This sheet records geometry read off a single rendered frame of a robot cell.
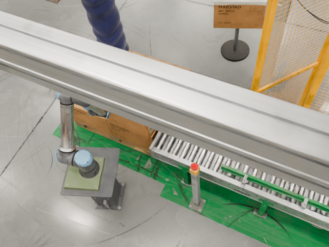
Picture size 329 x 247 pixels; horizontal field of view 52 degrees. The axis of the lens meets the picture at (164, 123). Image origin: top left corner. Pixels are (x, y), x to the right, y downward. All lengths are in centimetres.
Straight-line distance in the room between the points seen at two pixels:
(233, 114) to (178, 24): 485
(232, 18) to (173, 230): 252
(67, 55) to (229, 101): 31
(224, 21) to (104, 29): 204
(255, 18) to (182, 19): 149
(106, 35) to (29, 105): 258
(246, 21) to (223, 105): 378
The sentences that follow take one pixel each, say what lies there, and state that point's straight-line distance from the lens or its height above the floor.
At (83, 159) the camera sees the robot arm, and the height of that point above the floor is 105.
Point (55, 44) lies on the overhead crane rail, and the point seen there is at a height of 320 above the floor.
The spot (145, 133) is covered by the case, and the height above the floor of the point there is 68.
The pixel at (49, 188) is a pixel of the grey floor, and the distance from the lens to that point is 429.
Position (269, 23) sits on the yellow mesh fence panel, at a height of 188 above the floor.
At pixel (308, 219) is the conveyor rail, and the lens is 344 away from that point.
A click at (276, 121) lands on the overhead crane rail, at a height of 321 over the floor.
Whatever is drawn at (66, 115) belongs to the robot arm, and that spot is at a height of 138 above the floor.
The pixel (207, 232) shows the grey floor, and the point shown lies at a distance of 376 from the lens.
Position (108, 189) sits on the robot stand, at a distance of 321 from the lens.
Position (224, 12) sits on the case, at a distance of 422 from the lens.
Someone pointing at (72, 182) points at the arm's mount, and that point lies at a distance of 329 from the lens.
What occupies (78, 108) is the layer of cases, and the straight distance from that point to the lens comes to 400.
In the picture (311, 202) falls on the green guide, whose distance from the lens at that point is 333.
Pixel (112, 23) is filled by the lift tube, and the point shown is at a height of 196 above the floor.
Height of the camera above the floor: 367
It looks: 59 degrees down
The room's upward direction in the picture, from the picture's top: 12 degrees counter-clockwise
